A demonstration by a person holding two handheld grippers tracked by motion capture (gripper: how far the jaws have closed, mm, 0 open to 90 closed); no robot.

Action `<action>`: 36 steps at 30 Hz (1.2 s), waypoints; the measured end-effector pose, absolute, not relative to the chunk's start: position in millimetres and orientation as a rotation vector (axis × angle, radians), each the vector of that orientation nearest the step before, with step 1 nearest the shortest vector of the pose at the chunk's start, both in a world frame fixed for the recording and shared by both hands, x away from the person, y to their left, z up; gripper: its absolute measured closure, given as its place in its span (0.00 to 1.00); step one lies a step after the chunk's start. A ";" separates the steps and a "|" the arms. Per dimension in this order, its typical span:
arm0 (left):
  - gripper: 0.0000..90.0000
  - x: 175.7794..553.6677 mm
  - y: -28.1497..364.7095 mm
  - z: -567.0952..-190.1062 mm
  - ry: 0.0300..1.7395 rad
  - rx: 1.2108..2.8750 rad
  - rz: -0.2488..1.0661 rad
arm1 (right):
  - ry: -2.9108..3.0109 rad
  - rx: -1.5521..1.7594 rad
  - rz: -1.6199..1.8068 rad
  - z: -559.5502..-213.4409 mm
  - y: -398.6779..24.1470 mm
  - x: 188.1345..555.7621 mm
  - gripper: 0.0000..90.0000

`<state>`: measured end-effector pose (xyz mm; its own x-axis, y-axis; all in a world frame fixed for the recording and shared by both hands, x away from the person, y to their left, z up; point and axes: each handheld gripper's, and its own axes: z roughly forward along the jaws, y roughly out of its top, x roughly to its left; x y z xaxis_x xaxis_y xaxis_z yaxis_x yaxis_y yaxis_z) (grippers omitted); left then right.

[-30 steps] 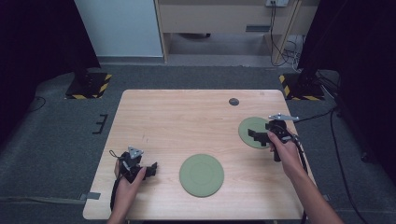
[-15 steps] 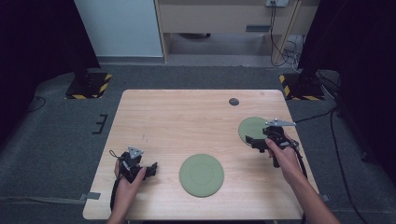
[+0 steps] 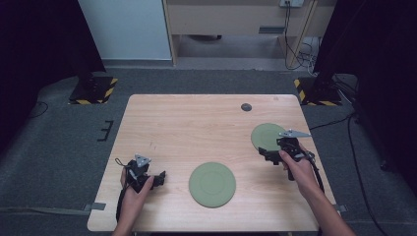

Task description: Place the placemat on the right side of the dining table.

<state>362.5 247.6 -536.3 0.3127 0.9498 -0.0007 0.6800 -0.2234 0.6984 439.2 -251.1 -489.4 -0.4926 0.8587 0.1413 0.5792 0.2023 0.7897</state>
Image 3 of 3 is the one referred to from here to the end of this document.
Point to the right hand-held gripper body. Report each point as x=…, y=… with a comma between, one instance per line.
x=290, y=144

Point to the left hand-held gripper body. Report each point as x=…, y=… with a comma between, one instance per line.
x=137, y=173

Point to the grey power strip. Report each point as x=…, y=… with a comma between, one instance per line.
x=291, y=2

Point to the small green plate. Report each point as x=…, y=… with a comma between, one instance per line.
x=265, y=136

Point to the dark curtain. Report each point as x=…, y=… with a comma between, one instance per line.
x=377, y=65
x=36, y=49

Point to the grey tape piece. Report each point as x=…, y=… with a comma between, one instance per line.
x=342, y=207
x=95, y=206

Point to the grey round table grommet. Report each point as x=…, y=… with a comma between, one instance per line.
x=246, y=107

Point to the large green plate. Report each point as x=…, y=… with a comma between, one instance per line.
x=211, y=185

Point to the beige wooden desk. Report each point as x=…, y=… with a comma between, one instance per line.
x=229, y=19

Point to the person's right hand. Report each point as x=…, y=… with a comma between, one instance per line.
x=303, y=177

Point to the person's left hand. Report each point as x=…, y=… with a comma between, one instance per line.
x=134, y=205

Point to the black striped stand base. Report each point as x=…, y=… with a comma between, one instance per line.
x=93, y=90
x=319, y=91

